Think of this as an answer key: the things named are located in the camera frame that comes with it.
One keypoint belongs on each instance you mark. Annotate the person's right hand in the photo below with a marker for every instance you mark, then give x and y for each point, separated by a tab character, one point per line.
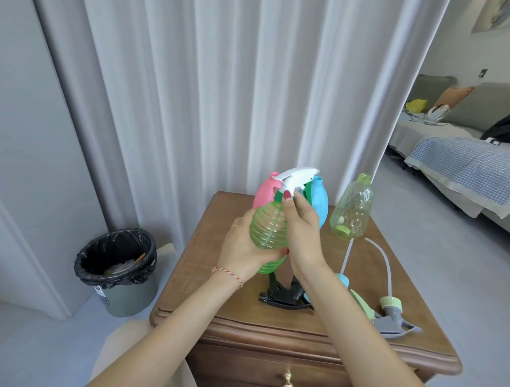
305	239

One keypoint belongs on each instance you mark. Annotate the person's left hand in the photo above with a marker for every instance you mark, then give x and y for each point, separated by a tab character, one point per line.
235	251

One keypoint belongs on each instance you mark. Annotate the person's left thumb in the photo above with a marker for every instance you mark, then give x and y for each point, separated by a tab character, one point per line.
267	255

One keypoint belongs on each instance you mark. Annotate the person's right thumb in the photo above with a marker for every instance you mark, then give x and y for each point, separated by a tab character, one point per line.
290	207

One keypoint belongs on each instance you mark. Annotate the green ribbed spray bottle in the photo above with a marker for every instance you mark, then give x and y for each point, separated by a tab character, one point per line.
269	225

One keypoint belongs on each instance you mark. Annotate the white trigger spray head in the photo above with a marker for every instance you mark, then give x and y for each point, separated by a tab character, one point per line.
295	177

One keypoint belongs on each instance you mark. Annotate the person's right forearm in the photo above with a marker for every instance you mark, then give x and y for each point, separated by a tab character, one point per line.
346	327

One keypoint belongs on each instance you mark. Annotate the person's left forearm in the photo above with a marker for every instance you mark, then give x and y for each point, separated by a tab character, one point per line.
171	331

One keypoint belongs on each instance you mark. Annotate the pink plastic bottle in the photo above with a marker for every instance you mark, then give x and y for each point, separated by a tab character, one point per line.
263	191

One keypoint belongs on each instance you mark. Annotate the blue plastic bottle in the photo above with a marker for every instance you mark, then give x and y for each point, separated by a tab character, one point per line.
320	199

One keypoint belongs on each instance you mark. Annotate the black trigger spray head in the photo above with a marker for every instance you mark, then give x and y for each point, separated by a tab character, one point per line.
283	297

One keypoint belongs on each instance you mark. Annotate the brown wooden nightstand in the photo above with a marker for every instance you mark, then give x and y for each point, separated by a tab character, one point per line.
223	287

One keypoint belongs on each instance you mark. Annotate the clear yellow-green plastic bottle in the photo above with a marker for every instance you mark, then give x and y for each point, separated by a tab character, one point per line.
352	207

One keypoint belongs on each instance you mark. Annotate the blue-green trigger spray head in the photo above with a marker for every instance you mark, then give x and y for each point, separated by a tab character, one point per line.
360	303

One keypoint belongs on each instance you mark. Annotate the wooden nightstand drawer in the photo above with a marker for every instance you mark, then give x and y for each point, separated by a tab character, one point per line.
239	365

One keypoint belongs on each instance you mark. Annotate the brass drawer knob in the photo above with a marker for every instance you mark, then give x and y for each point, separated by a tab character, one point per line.
287	378

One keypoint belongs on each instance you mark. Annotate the white curtain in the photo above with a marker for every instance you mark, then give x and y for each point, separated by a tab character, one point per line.
239	87

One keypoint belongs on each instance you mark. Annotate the grey trigger spray head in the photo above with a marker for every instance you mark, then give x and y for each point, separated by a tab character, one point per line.
392	323

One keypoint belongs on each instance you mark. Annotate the grey sofa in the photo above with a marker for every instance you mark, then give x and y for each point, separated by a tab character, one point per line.
414	131

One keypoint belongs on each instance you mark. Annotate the grey trash bin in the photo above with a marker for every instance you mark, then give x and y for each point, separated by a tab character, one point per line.
127	299

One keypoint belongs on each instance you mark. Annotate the trash in bin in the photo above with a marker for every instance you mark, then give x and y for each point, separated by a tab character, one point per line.
119	267

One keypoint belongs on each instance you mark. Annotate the yellow bag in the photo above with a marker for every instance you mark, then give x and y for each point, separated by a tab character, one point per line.
416	105

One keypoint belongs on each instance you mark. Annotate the white crumpled bag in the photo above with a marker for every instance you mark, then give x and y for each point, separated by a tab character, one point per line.
438	112

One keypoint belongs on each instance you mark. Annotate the black bin bag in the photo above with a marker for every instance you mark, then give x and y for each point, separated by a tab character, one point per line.
89	259

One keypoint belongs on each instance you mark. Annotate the blue checked blanket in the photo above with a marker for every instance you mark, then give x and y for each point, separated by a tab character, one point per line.
466	163

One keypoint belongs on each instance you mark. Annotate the orange cushion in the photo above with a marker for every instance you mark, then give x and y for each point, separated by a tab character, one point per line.
452	95

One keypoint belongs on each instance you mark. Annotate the grey sofa cushion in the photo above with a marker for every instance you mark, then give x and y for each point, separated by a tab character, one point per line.
480	105

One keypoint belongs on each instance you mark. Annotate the framed wall picture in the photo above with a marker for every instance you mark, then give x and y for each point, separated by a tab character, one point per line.
492	14

